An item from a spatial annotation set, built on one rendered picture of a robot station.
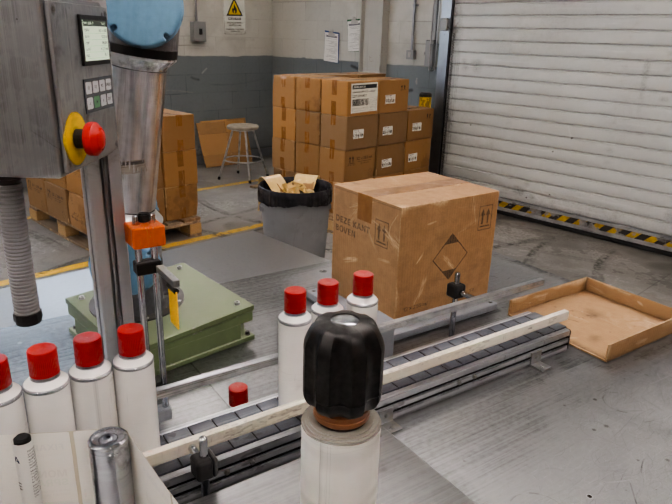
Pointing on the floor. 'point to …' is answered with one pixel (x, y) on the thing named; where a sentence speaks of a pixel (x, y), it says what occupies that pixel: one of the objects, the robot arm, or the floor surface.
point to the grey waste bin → (297, 226)
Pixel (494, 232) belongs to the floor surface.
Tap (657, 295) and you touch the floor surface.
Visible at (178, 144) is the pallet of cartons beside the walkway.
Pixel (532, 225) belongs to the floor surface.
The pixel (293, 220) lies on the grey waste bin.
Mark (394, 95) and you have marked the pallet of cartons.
